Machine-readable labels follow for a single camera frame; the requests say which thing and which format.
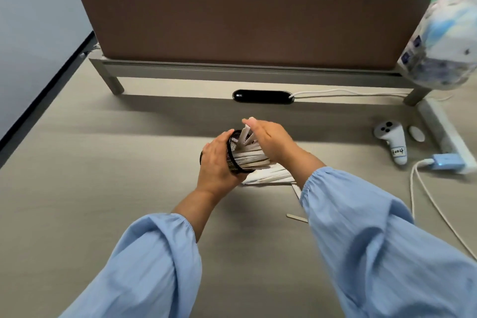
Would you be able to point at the person's right hand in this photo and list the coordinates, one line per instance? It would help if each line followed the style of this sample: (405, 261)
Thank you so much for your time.
(283, 150)

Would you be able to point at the person's left hand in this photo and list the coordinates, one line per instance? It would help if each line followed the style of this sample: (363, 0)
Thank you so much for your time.
(214, 168)

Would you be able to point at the black mesh pen cup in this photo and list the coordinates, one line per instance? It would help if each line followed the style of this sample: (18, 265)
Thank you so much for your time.
(233, 161)

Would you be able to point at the gathered bunch of sticks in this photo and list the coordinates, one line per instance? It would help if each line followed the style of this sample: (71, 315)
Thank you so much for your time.
(249, 159)

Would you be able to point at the white stick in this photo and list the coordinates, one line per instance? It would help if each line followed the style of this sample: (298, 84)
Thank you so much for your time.
(296, 191)

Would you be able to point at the person's left forearm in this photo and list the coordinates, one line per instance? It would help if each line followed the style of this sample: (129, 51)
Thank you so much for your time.
(149, 269)

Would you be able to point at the person's right forearm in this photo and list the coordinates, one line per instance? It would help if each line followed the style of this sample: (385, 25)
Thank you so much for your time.
(372, 254)

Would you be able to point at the white handheld controller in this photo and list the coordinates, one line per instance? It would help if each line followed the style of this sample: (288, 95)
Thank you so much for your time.
(397, 142)

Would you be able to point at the beige table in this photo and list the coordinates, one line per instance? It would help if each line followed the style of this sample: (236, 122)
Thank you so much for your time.
(93, 150)

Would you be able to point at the brown desk divider panel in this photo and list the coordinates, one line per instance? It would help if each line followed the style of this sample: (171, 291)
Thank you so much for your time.
(242, 23)

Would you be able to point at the small white oval object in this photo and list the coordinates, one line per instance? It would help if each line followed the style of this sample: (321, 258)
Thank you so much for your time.
(416, 134)

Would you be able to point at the white power strip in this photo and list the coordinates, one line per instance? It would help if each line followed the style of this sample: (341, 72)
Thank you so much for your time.
(436, 120)

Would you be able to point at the light blue charger adapter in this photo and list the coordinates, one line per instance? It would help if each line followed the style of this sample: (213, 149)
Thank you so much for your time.
(447, 162)

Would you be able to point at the clear bag of packets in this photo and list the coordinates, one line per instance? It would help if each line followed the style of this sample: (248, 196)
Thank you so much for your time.
(439, 57)

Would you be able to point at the grey divider base rail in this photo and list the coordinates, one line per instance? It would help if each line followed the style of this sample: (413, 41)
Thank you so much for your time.
(223, 73)

